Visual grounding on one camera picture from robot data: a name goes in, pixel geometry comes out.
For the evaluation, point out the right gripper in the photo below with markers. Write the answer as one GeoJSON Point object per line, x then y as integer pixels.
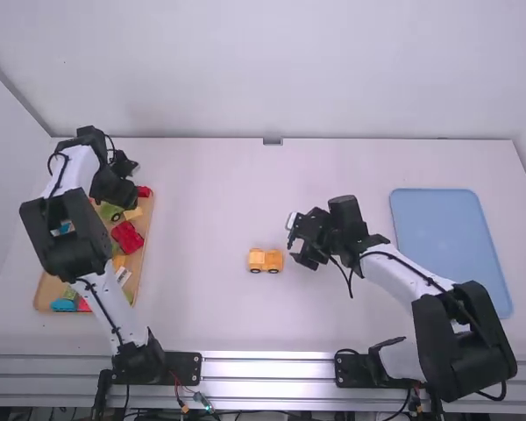
{"type": "Point", "coordinates": [316, 232]}

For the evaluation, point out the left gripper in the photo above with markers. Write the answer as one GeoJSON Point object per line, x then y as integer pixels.
{"type": "Point", "coordinates": [116, 188]}

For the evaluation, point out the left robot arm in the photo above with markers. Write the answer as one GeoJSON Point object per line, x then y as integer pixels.
{"type": "Point", "coordinates": [79, 166]}

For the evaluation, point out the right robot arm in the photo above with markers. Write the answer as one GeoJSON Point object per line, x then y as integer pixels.
{"type": "Point", "coordinates": [399, 267]}

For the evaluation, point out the green toy car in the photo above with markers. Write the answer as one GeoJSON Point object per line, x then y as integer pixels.
{"type": "Point", "coordinates": [111, 212]}

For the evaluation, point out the red toy brick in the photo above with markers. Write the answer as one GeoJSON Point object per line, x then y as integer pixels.
{"type": "Point", "coordinates": [84, 305]}
{"type": "Point", "coordinates": [144, 192]}

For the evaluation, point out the yellow toy brick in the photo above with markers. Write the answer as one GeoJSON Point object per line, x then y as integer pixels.
{"type": "Point", "coordinates": [133, 214]}

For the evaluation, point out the yellow toy car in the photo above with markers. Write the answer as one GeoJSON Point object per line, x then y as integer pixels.
{"type": "Point", "coordinates": [266, 261]}

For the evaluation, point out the tan tray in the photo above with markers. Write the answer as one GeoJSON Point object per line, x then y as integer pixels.
{"type": "Point", "coordinates": [147, 219]}

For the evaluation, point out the red toy car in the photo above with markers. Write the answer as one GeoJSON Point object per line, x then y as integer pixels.
{"type": "Point", "coordinates": [129, 237]}

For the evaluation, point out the green toy brick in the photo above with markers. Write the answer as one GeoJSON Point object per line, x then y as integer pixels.
{"type": "Point", "coordinates": [71, 293]}

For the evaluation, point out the silver rails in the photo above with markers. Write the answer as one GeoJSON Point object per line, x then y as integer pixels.
{"type": "Point", "coordinates": [267, 373]}

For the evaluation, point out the blue toy brick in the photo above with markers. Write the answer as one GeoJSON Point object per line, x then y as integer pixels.
{"type": "Point", "coordinates": [62, 305]}

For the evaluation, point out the blue mat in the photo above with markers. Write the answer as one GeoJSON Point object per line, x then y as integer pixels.
{"type": "Point", "coordinates": [449, 250]}

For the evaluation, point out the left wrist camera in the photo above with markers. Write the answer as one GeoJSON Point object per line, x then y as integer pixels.
{"type": "Point", "coordinates": [126, 164]}

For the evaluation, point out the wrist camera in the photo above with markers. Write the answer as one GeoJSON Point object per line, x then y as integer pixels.
{"type": "Point", "coordinates": [292, 220]}
{"type": "Point", "coordinates": [126, 164]}

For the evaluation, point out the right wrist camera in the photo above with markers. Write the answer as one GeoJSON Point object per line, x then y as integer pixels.
{"type": "Point", "coordinates": [292, 220]}

